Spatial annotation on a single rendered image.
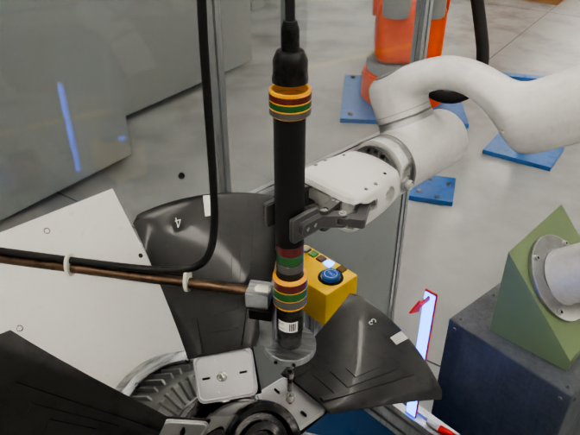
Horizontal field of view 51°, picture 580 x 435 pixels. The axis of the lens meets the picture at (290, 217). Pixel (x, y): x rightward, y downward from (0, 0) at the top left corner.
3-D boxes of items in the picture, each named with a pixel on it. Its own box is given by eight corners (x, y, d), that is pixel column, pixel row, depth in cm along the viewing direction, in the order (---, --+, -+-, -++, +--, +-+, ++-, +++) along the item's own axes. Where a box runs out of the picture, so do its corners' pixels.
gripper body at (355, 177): (407, 209, 78) (350, 244, 72) (349, 180, 84) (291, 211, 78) (414, 158, 74) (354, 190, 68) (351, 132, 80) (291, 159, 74)
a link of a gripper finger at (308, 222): (349, 230, 70) (308, 254, 67) (328, 219, 72) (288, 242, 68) (349, 207, 69) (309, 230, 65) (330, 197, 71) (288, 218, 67)
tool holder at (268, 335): (243, 361, 79) (240, 305, 74) (256, 324, 85) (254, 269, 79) (311, 371, 78) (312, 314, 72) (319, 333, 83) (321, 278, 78)
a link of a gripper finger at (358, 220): (387, 225, 70) (341, 231, 68) (365, 192, 76) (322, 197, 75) (387, 217, 69) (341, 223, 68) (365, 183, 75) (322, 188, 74)
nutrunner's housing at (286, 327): (273, 369, 81) (265, 25, 56) (279, 348, 84) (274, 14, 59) (301, 374, 80) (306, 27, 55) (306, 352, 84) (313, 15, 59)
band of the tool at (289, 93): (265, 122, 61) (264, 94, 60) (274, 105, 65) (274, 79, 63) (306, 125, 60) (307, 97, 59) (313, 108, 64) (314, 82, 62)
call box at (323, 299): (274, 297, 140) (274, 261, 134) (305, 278, 145) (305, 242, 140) (324, 332, 130) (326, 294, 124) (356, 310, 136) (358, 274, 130)
